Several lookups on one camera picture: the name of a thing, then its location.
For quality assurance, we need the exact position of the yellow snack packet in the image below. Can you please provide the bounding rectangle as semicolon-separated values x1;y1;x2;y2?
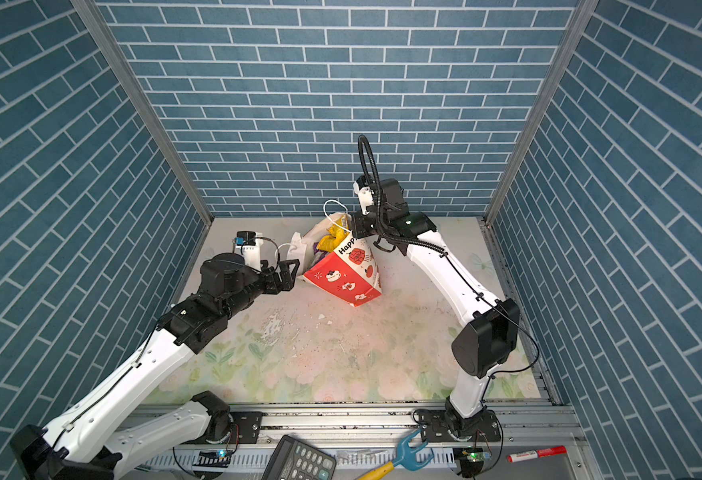
315;214;351;253

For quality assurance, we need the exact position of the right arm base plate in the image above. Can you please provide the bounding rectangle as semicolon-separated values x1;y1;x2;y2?
412;408;502;443

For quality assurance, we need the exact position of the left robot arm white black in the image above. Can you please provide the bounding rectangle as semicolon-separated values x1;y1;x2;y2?
10;252;300;479

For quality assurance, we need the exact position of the black calculator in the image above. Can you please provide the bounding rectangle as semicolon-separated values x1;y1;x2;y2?
261;435;337;480

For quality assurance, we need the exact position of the red white paper gift bag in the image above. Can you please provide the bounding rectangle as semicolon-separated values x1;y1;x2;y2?
287;199;382;307

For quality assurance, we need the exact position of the blue yellow clamp tool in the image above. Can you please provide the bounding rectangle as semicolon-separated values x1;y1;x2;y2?
359;428;434;480

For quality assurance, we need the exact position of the red white marker pen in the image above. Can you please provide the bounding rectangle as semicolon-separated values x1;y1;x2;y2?
507;445;567;463

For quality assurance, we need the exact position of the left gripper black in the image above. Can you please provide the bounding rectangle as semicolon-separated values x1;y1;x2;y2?
220;257;301;323

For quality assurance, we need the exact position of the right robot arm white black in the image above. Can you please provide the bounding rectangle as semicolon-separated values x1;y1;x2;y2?
351;212;520;439

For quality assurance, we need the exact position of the aluminium front rail frame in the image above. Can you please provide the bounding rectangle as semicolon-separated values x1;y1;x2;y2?
74;401;598;480

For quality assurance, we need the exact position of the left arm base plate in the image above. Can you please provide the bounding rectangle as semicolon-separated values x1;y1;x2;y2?
197;411;263;446

